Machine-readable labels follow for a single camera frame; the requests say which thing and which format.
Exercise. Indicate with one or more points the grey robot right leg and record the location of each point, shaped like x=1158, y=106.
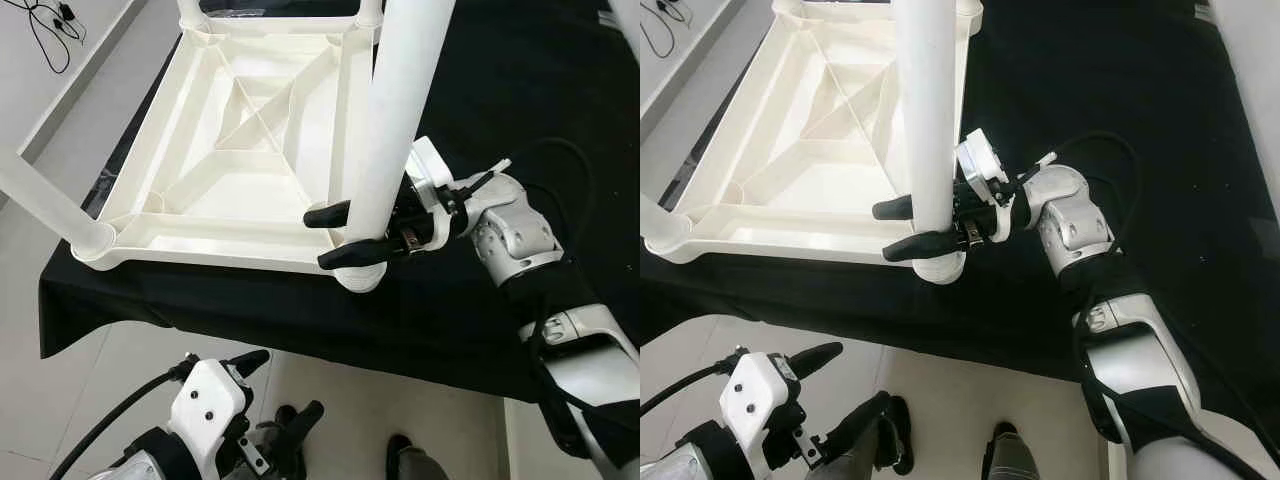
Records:
x=1010, y=460
x=420, y=465

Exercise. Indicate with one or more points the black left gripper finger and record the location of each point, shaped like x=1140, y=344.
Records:
x=302, y=425
x=250, y=362
x=815, y=355
x=860, y=422

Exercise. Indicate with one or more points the white plastic children table top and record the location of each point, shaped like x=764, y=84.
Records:
x=780, y=150
x=180, y=150

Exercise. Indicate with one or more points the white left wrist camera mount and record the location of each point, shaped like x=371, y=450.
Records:
x=760, y=400
x=208, y=405

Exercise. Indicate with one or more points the black tablecloth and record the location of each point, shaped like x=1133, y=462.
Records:
x=500, y=80
x=1150, y=80

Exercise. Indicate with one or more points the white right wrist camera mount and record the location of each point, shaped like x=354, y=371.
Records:
x=978, y=158
x=428, y=165

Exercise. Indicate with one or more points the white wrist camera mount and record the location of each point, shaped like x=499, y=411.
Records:
x=760, y=400
x=428, y=165
x=978, y=158
x=208, y=405

